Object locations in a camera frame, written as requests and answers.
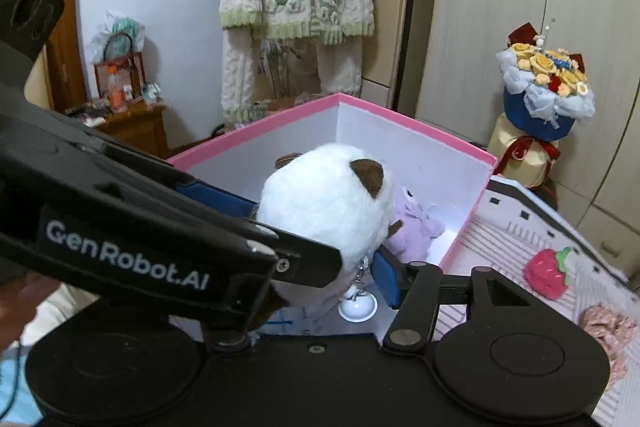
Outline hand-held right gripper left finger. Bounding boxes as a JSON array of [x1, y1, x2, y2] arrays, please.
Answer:
[[205, 326, 251, 354]]

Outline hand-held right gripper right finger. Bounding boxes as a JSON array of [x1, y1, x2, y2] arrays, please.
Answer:
[[372, 251, 533, 354]]

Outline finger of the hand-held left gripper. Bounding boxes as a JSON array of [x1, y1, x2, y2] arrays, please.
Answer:
[[245, 219, 344, 289], [107, 144, 262, 222]]

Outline white brown-eared plush toy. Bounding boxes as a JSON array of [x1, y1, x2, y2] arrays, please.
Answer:
[[255, 143, 403, 323]]

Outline purple plush toy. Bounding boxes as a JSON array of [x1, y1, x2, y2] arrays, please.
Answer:
[[382, 187, 446, 265]]

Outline pink cardboard box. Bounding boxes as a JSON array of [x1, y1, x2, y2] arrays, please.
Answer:
[[167, 93, 499, 338]]

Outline person's left hand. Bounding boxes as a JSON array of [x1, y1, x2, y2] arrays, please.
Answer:
[[0, 272, 63, 353]]

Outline white printed leaflet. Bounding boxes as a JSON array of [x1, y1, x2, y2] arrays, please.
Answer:
[[260, 302, 381, 337]]

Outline wooden nightstand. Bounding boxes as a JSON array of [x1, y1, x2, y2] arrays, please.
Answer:
[[65, 102, 168, 158]]

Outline orange drink bottle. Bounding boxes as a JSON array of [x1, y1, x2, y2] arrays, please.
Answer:
[[109, 67, 127, 114]]

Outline brown-trimmed clear tote bag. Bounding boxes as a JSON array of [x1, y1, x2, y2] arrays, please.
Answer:
[[93, 32, 146, 108]]

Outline red strawberry plush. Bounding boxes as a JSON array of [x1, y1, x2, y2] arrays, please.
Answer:
[[525, 247, 577, 301]]

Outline wooden board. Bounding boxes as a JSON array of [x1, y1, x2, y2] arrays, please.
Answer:
[[44, 0, 88, 112]]

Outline cream gift box red ribbon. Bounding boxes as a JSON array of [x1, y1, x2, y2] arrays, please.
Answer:
[[487, 114, 561, 188]]

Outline cream knitted pants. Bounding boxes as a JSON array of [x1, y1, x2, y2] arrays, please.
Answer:
[[220, 27, 363, 128]]

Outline dark stool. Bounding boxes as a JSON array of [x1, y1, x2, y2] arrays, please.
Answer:
[[535, 179, 558, 208]]

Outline white plastic bag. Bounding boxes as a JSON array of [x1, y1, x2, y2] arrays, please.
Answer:
[[90, 11, 146, 58]]

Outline pink floral scrunchie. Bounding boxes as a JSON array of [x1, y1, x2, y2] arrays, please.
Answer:
[[580, 304, 637, 383]]

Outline yellow and blue flower bouquet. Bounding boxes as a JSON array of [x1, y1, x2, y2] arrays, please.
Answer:
[[495, 23, 597, 142]]

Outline beige wardrobe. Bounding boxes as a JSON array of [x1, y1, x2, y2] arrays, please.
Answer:
[[415, 0, 640, 278]]

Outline white round keychain charm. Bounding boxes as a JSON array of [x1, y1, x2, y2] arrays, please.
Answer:
[[338, 284, 379, 323]]

